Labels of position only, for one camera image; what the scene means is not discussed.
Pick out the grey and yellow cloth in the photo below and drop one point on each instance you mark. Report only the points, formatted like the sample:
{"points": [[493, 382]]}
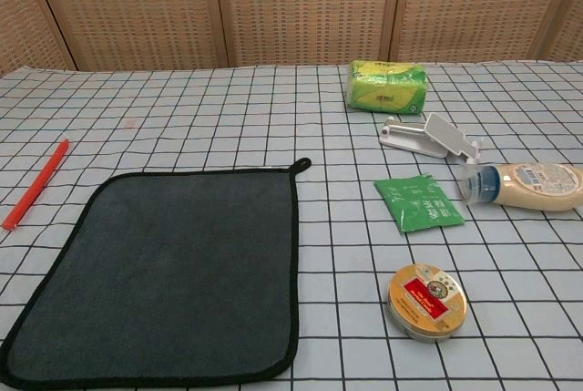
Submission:
{"points": [[173, 272]]}

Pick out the checkered grid tablecloth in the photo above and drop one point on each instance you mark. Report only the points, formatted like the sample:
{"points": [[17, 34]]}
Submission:
{"points": [[255, 126]]}

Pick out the green tissue pack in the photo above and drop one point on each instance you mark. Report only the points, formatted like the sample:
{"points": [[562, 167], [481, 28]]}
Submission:
{"points": [[387, 88]]}

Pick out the green tea sachet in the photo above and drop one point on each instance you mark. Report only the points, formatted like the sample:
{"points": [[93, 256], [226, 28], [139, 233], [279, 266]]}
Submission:
{"points": [[416, 202]]}

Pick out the white folding phone stand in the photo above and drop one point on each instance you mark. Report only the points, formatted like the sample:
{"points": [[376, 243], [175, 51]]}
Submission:
{"points": [[428, 138]]}

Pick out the woven rattan folding screen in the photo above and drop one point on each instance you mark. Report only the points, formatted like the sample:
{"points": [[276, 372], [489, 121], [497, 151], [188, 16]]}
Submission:
{"points": [[291, 3]]}

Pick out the round gold lozenge tin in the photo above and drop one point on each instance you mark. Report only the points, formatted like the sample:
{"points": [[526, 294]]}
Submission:
{"points": [[426, 304]]}

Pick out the cream squeeze bottle blue cap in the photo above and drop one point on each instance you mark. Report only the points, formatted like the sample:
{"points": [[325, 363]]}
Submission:
{"points": [[528, 186]]}

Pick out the red plastic sealing stick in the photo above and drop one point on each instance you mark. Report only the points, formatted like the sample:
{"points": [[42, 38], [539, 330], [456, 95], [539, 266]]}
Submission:
{"points": [[38, 183]]}

